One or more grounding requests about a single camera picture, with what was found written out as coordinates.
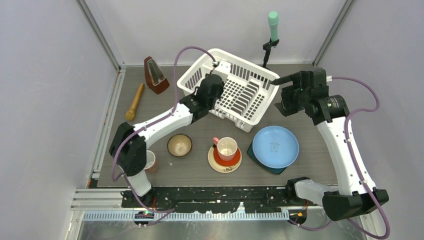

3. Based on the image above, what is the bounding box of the white plastic dish rack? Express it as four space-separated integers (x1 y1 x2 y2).
176 48 279 133

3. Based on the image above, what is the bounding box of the pink cup white inside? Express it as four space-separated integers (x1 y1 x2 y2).
212 137 238 161

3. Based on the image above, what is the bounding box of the brown ceramic bowl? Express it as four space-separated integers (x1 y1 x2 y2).
167 133 193 158

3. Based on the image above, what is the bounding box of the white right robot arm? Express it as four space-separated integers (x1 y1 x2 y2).
270 67 389 222

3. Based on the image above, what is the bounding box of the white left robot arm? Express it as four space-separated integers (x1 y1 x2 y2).
108 74 225 207

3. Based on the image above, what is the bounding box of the light blue plate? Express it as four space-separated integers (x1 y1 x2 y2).
252 125 300 169

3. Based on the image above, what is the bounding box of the brown wooden metronome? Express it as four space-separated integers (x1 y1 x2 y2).
144 56 170 95

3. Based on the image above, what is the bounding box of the dark green square plate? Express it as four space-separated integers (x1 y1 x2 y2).
247 142 286 175

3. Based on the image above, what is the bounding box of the green microphone on stand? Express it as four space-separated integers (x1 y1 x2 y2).
262 11 280 68

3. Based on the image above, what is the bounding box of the orange saucer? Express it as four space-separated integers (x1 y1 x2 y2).
213 147 242 167

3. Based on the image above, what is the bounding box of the cream patterned plate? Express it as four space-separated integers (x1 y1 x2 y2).
207 145 242 173

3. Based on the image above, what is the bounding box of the wooden rolling pin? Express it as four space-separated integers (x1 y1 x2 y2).
125 83 145 122

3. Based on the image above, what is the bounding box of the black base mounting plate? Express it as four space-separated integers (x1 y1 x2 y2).
120 186 313 214

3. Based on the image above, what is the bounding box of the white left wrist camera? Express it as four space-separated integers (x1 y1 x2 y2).
211 60 232 81

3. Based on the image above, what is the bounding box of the white mug pink handle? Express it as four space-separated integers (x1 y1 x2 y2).
144 150 158 173

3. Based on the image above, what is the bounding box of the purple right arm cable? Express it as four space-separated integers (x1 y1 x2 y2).
286 76 392 240

